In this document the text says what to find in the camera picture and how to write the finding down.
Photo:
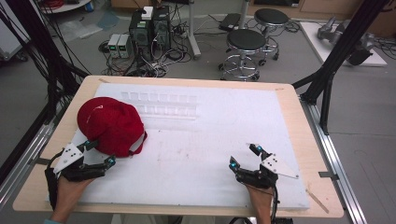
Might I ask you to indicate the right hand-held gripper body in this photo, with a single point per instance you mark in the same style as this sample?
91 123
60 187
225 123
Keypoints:
274 164

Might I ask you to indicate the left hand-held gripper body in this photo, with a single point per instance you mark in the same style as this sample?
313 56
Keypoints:
67 158

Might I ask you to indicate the red baseball cap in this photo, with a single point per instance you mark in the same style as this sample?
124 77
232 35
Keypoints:
112 124

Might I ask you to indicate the person's right hand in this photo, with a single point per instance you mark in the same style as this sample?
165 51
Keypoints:
261 197

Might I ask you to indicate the person's left hand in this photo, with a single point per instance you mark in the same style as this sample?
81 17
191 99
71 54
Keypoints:
70 194

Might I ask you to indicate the black tape strip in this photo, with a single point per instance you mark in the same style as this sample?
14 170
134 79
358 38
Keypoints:
40 161
328 175

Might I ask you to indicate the white foam board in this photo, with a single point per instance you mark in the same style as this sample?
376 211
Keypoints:
202 140

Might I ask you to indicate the thin wooden stick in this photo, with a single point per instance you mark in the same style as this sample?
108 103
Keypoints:
317 200

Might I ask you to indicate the clear plastic compartment tray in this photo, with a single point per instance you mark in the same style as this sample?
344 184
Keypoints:
162 105

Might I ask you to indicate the grey power supply unit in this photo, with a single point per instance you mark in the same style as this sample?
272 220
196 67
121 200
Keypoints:
113 45
125 46

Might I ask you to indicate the black round stool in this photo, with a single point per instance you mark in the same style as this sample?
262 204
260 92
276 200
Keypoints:
271 17
246 40

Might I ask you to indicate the clear plastic sheet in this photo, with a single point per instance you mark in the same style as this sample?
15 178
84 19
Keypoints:
81 28

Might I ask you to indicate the black computer tower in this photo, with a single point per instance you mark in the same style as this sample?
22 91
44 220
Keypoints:
140 31
162 28

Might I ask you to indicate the white floor platform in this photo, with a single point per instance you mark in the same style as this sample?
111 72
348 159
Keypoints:
314 37

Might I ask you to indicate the black flat case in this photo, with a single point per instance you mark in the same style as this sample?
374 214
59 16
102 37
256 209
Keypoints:
230 21

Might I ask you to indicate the white metal stand leg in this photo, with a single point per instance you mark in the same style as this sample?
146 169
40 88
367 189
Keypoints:
193 31

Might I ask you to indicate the grey robot device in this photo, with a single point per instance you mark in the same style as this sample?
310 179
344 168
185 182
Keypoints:
331 32

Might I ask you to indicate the white box on computer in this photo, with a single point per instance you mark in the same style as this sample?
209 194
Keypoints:
147 13

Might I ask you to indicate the aluminium side rail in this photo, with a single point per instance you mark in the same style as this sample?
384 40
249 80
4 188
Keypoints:
333 161
21 161

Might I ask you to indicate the black metal frame strut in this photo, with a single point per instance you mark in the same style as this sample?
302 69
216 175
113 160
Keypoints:
339 53

